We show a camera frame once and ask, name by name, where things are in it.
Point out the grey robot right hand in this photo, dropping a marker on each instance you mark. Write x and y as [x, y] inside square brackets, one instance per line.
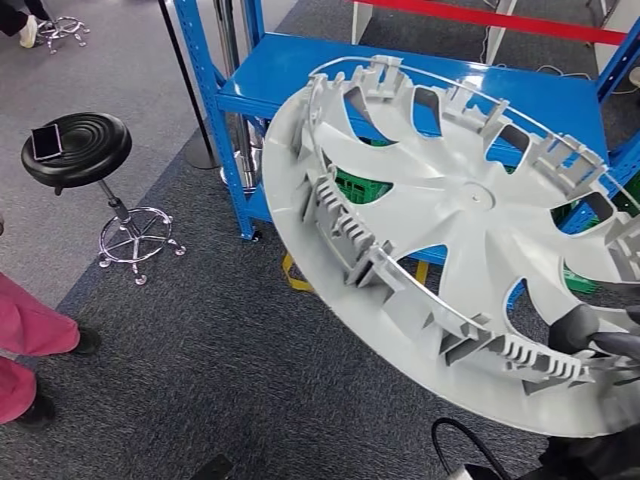
[575, 331]

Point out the black robot left foot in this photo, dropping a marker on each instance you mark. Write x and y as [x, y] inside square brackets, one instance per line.
[215, 470]

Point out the chrome stanchion post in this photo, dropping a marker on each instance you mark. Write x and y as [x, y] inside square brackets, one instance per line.
[246, 152]

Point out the black round stool chrome base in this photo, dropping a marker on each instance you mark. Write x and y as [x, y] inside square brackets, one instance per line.
[84, 149]

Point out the grey plastic wheel hubcap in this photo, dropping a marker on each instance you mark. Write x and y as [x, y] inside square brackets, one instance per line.
[475, 252]

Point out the red barrier belt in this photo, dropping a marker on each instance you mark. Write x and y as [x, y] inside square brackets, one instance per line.
[500, 20]

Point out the person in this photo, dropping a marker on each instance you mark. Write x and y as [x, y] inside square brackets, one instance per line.
[30, 331]
[15, 16]

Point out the green plastic crate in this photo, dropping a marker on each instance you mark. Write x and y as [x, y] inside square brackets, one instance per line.
[360, 189]

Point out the green open plastic basket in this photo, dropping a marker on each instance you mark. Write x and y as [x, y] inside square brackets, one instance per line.
[580, 281]

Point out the white desk leg panel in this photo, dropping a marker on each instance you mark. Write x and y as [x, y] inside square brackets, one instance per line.
[495, 50]
[361, 23]
[617, 13]

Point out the dark smartphone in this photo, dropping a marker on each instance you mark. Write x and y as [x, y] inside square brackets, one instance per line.
[46, 142]

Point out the thin black pole stand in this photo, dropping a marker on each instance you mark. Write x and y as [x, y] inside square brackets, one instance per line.
[181, 66]

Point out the blue metal shelf rack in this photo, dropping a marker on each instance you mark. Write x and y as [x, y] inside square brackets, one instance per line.
[324, 73]

